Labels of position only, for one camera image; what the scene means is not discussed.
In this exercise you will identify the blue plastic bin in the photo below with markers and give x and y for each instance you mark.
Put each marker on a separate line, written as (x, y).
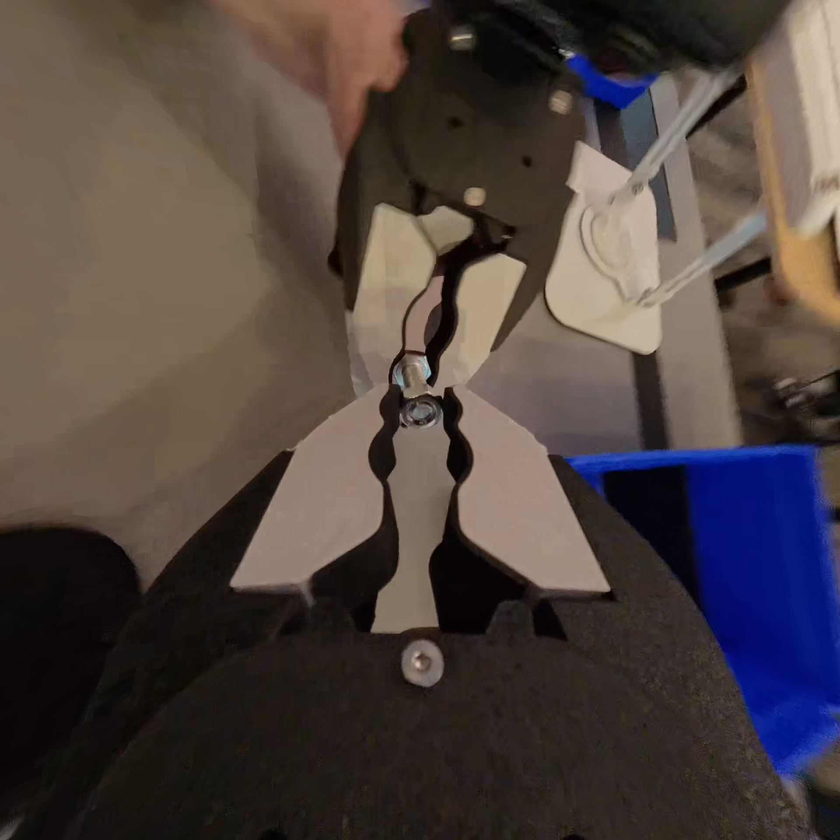
(754, 558)

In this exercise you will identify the white metal stand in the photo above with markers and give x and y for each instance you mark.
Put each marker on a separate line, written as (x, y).
(610, 295)

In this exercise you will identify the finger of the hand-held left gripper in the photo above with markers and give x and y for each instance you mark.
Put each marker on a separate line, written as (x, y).
(485, 302)
(380, 295)

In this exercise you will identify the blue bin with square label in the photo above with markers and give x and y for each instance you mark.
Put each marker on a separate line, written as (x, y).
(610, 88)

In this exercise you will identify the silver hex bolt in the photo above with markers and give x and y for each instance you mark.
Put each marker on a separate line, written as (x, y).
(412, 371)

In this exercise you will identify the person's left forearm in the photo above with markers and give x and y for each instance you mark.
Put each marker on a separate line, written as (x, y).
(315, 39)

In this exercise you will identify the silver hex nut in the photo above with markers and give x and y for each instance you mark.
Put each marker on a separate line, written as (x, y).
(404, 416)

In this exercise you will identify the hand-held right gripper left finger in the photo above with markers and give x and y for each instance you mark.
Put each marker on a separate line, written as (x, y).
(308, 512)

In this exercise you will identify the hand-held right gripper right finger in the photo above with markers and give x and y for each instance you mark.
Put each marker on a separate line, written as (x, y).
(525, 518)

